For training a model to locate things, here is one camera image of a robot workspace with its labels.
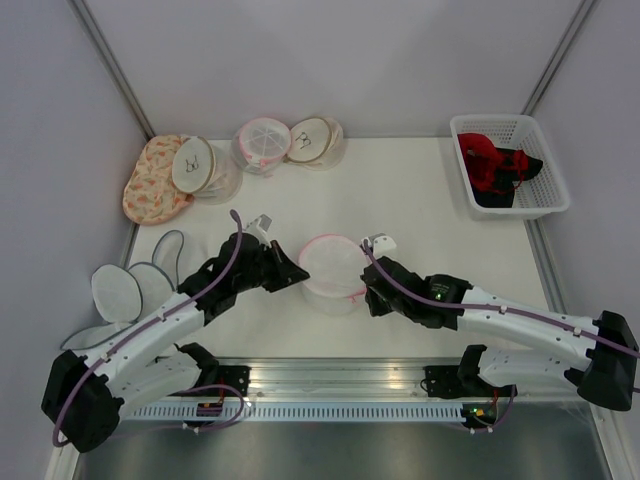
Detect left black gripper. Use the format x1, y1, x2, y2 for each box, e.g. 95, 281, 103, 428
234, 239, 308, 292

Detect white pink trim bag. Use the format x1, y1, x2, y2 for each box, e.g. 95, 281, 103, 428
298, 234, 369, 316

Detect white mesh bag blue zipper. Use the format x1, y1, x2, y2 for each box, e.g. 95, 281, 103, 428
60, 230, 185, 351

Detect red bra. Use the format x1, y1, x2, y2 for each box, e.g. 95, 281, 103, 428
457, 133, 529, 195

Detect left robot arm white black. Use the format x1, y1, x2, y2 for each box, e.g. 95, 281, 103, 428
41, 231, 310, 453

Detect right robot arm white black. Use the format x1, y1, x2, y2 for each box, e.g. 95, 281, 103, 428
361, 257, 639, 412

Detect white bag bra logo left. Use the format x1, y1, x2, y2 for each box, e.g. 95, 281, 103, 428
171, 136, 243, 205

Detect white bag pink zipper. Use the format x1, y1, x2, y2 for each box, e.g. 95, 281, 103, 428
230, 117, 292, 175

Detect beige bag bra logo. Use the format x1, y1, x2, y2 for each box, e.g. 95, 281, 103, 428
284, 117, 347, 171

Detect floral orange laundry bag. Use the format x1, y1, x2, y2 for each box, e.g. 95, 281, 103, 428
122, 135, 194, 226

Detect black bra in basket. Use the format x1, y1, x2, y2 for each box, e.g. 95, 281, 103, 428
471, 148, 544, 208

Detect white plastic basket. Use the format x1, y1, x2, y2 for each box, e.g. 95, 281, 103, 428
450, 114, 569, 220

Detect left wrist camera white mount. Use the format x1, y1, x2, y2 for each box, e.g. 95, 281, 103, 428
244, 214, 272, 247

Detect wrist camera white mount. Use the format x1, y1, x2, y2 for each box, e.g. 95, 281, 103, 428
361, 233, 397, 258
244, 214, 272, 247

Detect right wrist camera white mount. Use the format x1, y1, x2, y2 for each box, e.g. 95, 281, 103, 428
361, 233, 397, 258

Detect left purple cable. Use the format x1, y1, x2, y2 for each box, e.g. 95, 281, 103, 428
52, 209, 246, 446

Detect aluminium mounting rail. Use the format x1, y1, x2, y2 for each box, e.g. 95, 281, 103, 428
219, 357, 460, 402

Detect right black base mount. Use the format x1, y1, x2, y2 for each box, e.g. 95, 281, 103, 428
420, 365, 483, 400

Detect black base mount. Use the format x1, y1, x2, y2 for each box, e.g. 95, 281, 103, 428
195, 364, 251, 396
420, 365, 483, 400

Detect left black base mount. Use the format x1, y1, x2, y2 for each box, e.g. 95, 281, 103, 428
195, 364, 251, 396

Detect white slotted cable duct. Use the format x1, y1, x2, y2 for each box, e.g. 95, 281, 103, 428
129, 400, 464, 423

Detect right corner aluminium post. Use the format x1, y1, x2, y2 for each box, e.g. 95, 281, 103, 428
521, 0, 600, 116

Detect corner aluminium post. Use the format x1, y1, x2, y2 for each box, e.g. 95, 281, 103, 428
521, 0, 600, 116
67, 0, 156, 140

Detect left corner aluminium post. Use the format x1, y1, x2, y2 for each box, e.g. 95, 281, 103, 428
67, 0, 156, 140

